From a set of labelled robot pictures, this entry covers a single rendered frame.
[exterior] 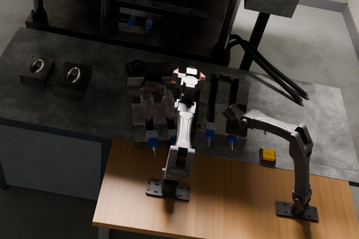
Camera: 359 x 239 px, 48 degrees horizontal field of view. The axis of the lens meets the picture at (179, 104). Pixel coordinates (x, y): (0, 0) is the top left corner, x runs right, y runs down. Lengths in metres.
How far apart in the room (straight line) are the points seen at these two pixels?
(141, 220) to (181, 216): 0.18
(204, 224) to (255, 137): 0.59
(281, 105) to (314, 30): 2.38
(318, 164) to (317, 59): 2.21
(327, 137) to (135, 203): 1.13
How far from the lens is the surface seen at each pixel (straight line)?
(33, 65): 2.32
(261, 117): 1.76
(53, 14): 2.79
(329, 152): 2.32
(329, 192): 2.16
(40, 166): 2.50
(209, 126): 2.00
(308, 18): 4.88
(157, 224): 1.80
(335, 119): 2.51
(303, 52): 4.32
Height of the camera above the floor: 2.40
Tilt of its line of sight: 46 degrees down
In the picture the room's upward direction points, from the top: 13 degrees clockwise
